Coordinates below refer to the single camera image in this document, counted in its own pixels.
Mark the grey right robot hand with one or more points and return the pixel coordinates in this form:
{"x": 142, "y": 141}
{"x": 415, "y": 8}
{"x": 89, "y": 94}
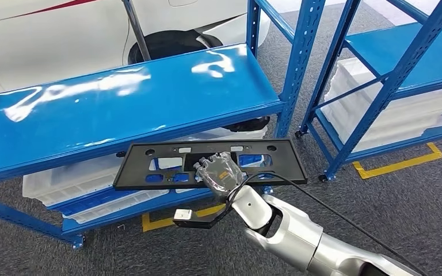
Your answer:
{"x": 221, "y": 175}

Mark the white car body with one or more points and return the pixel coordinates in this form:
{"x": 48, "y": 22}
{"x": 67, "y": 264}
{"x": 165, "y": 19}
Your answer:
{"x": 53, "y": 38}

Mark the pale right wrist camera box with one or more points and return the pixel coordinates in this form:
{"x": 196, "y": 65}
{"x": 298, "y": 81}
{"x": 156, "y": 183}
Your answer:
{"x": 183, "y": 214}

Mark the large white plastic crate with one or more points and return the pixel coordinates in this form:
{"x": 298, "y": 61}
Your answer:
{"x": 358, "y": 110}

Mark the yellow floor tape mark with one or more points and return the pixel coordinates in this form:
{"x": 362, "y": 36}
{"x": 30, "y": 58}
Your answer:
{"x": 396, "y": 165}

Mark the black car wheel arch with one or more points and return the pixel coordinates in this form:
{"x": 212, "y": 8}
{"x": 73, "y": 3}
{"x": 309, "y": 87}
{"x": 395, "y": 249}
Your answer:
{"x": 175, "y": 45}

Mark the black camera bracket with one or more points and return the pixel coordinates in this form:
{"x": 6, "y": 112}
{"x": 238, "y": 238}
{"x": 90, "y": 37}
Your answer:
{"x": 202, "y": 224}

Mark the blue metal shelf rack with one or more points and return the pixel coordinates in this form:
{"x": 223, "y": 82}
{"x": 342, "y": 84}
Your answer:
{"x": 404, "y": 45}
{"x": 110, "y": 110}

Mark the black plastic mounting plate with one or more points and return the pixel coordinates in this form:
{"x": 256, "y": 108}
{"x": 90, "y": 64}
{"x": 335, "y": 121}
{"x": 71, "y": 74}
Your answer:
{"x": 129, "y": 179}

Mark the grey metal pole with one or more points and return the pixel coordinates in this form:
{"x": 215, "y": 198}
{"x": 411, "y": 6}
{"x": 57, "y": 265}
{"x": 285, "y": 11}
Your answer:
{"x": 137, "y": 30}

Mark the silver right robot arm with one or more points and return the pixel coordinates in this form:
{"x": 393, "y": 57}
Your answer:
{"x": 301, "y": 240}

